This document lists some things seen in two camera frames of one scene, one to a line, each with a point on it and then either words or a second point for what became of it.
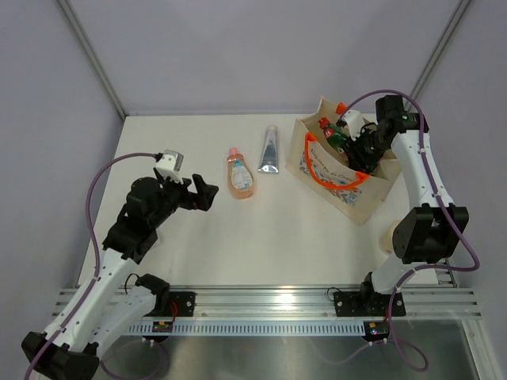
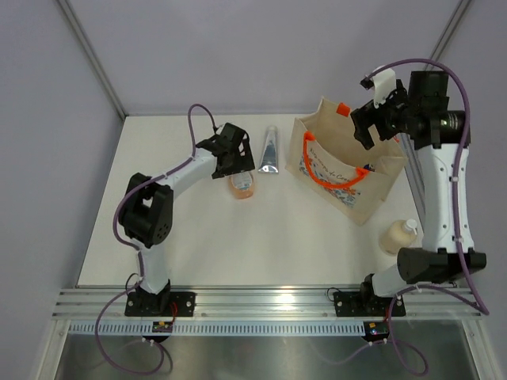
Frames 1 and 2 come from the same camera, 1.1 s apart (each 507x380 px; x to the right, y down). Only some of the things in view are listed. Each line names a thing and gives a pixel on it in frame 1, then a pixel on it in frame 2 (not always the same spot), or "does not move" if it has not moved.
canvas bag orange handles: x=319 y=167 does not move
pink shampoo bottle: x=241 y=179 does not move
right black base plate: x=376 y=305 does not move
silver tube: x=268 y=162 does not move
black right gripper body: x=368 y=147 -> x=397 y=109
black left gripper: x=204 y=192 -> x=244 y=162
